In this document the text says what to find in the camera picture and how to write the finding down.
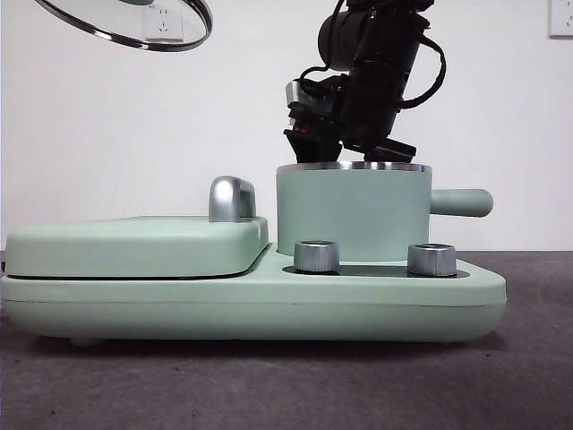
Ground silver control knob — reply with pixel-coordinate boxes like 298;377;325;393
406;243;458;277
293;239;340;274

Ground white wall socket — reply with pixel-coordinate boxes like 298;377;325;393
548;0;573;40
144;0;185;44

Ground black control panel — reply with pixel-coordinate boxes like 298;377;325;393
282;263;471;280

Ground mint green griddle cover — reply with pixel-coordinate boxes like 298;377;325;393
4;217;270;280

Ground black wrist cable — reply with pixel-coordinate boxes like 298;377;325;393
298;32;449;111

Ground mint green handled pot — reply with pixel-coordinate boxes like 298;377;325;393
274;161;495;263

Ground silver griddle cover handle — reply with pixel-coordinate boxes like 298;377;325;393
208;176;258;224

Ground mint green breakfast machine base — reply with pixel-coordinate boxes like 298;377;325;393
0;253;509;348

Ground glass lid with green knob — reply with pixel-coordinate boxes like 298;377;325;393
33;0;214;53

